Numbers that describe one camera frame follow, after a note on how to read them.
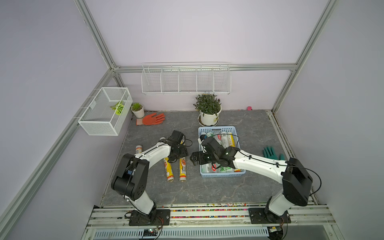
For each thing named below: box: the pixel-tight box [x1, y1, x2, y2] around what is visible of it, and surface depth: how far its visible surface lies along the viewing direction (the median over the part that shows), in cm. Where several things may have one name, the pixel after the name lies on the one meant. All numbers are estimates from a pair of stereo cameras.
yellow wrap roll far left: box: [179, 157, 187, 182], surface depth 88 cm
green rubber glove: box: [262, 146, 286, 161], surface depth 97 cm
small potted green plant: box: [131, 102, 145, 119], surface depth 114 cm
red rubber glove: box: [136, 113, 166, 126], surface depth 118 cm
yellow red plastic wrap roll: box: [163, 157, 174, 183], surface depth 88 cm
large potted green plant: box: [193, 94, 222, 127], surface depth 104 cm
